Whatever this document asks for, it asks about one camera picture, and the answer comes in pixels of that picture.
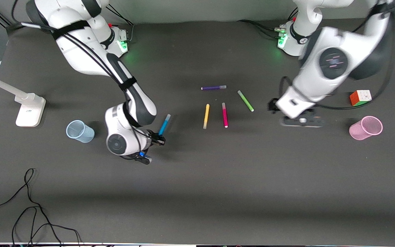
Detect blue marker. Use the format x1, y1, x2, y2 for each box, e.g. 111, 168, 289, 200
158, 114, 171, 137

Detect green marker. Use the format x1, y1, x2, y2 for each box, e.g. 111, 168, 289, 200
237, 90, 255, 112

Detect multicoloured puzzle cube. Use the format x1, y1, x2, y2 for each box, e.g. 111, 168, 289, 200
349, 90, 372, 107

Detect translucent pink plastic cup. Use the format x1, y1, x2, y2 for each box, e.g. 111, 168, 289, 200
349, 116, 383, 141

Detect translucent blue plastic cup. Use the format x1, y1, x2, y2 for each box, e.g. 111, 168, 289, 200
66, 120, 95, 143

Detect black left arm wrist cable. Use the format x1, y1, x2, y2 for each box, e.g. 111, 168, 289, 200
279, 7, 395, 111

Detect black arm wrist cable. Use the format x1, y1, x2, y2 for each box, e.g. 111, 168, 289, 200
279, 7, 395, 111
11, 21, 154, 162

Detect black left arm base cables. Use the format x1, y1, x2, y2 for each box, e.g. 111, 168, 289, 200
237, 9, 298, 39

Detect black arm base cables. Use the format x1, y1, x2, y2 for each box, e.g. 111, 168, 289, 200
107, 5, 135, 44
237, 9, 298, 39

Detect black right arm base cables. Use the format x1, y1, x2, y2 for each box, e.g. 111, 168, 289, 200
107, 5, 135, 44

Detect loose black cable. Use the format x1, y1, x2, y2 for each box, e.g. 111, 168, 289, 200
0, 168, 82, 247

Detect black right arm wrist cable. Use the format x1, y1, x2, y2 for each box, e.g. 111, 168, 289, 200
11, 21, 154, 162

